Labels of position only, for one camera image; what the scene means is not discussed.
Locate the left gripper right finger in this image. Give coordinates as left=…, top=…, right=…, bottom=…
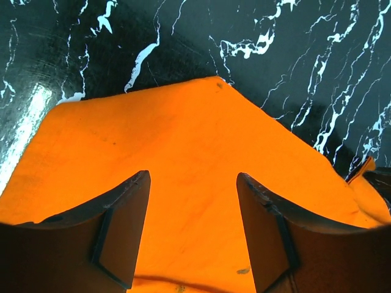
left=236, top=173, right=390, bottom=292

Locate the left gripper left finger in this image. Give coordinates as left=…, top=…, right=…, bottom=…
left=1, top=170, right=151, bottom=292

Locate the orange t shirt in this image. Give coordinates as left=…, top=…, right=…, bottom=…
left=1, top=77, right=390, bottom=292

